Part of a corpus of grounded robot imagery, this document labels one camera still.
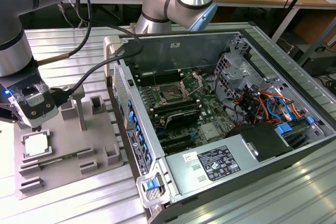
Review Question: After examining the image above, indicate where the silver square CPU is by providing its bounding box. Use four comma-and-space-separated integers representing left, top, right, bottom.
23, 133, 53, 156

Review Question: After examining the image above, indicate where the black RAM slot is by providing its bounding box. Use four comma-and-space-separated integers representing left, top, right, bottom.
138, 74, 183, 86
153, 102, 202, 116
151, 98, 199, 111
135, 69, 182, 79

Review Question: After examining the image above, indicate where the CPU socket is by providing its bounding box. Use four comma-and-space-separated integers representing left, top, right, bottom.
159, 83, 184, 101

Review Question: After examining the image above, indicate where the black expansion slot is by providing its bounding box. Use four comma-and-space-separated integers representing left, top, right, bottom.
157, 132, 194, 143
161, 140, 196, 154

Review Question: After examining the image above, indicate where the grey plastic parts rack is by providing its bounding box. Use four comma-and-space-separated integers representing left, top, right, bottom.
14, 84, 127, 201

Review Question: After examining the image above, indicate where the green RAM stick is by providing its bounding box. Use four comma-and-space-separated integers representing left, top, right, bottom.
39, 152, 79, 168

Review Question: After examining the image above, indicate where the open PC case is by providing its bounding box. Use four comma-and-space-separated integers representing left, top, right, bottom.
103, 26, 336, 224

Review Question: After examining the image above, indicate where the black graphics card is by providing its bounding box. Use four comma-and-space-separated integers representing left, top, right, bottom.
161, 109, 202, 131

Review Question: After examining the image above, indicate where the grey power supply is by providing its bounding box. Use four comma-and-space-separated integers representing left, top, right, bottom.
164, 133, 263, 197

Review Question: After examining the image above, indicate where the metal socket cover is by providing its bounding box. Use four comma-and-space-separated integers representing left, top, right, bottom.
180, 73, 204, 98

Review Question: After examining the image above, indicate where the silver chipset heatsink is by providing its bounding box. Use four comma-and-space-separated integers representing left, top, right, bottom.
201, 124, 220, 140

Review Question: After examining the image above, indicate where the green motherboard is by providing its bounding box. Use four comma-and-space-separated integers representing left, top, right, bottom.
131, 63, 237, 156

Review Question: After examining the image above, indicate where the metal drive cage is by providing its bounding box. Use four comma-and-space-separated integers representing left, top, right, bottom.
213, 52, 263, 96

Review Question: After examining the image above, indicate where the black fan shroud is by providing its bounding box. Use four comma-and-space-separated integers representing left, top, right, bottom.
225, 123, 293, 162

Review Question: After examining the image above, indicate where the blue carrier tab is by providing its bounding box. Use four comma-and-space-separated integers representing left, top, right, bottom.
275, 123, 293, 135

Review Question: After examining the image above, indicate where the black computer tower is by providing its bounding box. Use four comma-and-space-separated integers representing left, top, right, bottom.
301, 50, 336, 78

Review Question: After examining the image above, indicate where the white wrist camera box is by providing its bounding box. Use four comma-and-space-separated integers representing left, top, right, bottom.
16, 87, 59, 128

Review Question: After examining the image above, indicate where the black cable with brass sleeve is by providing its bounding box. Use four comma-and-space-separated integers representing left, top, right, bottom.
35, 0, 92, 65

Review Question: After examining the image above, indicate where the thick black cable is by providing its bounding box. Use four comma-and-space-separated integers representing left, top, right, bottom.
49, 23, 144, 106

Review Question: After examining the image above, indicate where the beige case handle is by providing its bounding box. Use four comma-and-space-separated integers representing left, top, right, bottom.
103, 36, 124, 78

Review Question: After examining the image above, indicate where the black wire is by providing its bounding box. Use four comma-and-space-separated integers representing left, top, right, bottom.
213, 73, 238, 104

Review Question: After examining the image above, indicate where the blue data cable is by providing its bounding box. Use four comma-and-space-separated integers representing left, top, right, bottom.
265, 95, 292, 123

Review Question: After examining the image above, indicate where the orange power wire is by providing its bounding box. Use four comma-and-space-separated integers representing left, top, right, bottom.
256, 91, 308, 119

